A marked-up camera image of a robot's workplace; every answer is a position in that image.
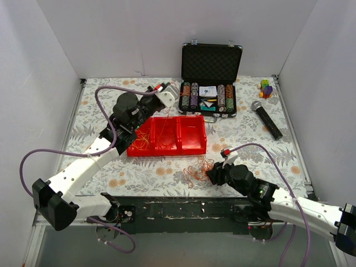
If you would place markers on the white playing card box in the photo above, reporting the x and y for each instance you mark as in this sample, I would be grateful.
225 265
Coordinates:
207 91

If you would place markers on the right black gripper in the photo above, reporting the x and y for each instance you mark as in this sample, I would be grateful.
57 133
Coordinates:
218 174

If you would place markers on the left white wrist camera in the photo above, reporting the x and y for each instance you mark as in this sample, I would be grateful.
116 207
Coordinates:
167 93

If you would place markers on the orange rubber band tangle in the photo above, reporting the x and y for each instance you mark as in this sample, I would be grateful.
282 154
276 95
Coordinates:
198 172

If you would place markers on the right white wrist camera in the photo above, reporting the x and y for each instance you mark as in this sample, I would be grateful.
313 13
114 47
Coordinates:
229 155

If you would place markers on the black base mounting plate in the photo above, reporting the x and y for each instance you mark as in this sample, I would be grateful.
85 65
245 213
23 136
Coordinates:
143 215

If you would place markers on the black poker chip case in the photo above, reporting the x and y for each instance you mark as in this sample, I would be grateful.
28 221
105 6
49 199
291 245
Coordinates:
209 65

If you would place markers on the red plastic compartment bin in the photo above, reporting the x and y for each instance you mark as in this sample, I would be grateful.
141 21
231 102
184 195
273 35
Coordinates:
190 138

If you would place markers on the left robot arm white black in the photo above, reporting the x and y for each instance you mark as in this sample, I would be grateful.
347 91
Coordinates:
56 199

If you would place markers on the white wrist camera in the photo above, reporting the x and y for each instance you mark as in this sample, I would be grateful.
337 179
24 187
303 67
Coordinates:
229 155
167 93

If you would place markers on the black handheld microphone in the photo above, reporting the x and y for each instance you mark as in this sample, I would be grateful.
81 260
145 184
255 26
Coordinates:
267 121

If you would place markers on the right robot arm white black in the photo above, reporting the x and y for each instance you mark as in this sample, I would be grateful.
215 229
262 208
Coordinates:
270 201

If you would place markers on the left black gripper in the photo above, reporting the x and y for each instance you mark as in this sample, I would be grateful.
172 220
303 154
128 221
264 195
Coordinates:
155 100

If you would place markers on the colourful toy block train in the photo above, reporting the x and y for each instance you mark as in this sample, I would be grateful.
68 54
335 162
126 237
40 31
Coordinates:
266 90

